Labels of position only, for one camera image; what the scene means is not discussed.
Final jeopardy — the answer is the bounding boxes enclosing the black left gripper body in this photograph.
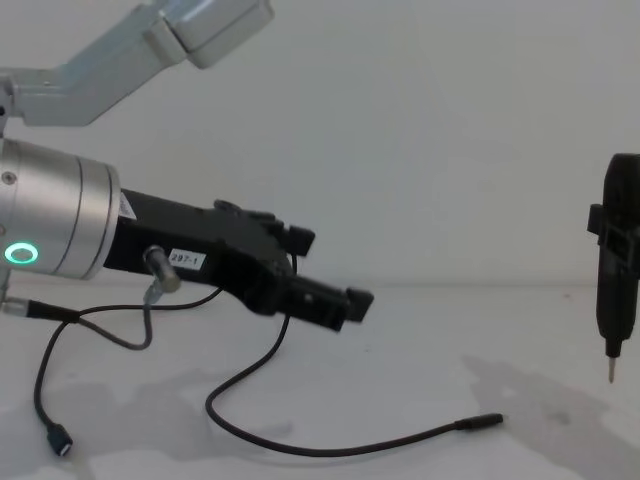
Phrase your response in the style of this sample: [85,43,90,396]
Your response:
[105,186,297,317]

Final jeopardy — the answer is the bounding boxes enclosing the black corded tool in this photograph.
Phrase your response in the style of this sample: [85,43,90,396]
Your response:
[594,151,640,386]

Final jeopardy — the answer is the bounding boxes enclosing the long black plug cable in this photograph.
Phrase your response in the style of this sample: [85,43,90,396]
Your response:
[33,252,506,459]

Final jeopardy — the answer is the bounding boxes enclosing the white table cloth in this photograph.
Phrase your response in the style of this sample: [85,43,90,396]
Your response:
[0,278,640,480]

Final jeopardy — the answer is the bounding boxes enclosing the white curtain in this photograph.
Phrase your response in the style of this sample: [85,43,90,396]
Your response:
[0,0,640,290]

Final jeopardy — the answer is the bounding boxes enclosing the thin dark wrist cable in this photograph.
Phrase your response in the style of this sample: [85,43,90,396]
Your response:
[0,246,182,351]

